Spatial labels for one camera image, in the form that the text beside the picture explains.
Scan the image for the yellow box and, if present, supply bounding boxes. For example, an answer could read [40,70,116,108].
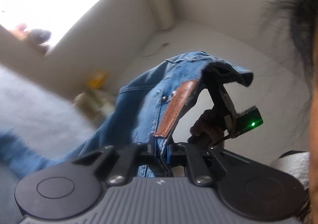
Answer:
[87,71,108,89]

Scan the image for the white cylindrical bin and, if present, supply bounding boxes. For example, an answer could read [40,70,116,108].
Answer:
[146,0,174,30]

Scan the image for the operator dark hair head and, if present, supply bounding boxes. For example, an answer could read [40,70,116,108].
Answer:
[263,0,317,223]

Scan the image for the blue denim jeans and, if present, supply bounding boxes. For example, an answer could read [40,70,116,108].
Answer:
[0,50,254,180]

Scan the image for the operator right hand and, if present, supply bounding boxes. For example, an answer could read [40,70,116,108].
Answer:
[188,107,224,150]

